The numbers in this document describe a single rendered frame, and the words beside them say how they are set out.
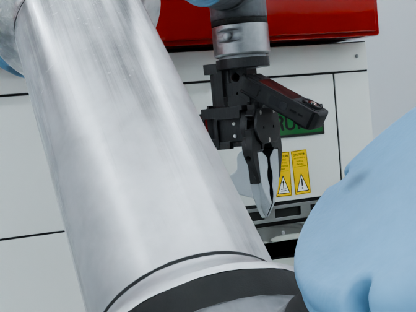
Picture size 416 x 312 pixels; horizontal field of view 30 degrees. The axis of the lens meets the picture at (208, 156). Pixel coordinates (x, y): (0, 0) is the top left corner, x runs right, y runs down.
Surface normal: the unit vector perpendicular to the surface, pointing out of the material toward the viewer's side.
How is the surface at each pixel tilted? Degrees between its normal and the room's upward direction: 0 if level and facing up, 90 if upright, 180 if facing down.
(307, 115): 93
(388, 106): 90
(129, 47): 41
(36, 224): 90
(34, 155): 90
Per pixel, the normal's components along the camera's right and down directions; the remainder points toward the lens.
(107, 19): 0.18, -0.76
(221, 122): -0.49, 0.09
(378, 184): -0.65, -0.73
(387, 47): 0.36, 0.02
